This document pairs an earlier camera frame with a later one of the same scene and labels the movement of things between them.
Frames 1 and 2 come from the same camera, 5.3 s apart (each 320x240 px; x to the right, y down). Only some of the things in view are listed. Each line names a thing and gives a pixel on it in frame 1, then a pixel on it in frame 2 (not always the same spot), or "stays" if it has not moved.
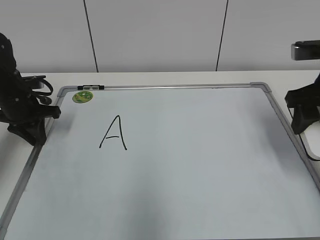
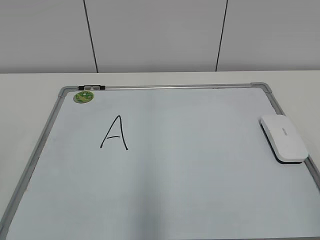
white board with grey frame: (217, 161) stays
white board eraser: (311, 139) → (284, 140)
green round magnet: (83, 97) stays
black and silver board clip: (91, 87) stays
